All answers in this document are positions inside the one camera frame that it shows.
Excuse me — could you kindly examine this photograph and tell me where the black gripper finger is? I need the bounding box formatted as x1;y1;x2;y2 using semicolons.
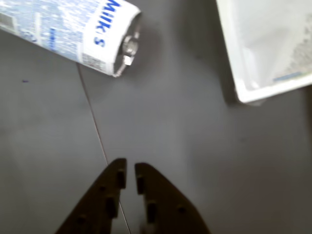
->
135;162;212;234
55;158;128;234

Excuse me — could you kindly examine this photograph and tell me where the white packaged sandwich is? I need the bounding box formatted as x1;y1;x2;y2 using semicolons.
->
215;0;312;104

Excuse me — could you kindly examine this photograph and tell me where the white blue Milkis can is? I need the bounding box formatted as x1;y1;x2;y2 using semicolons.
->
0;0;142;78

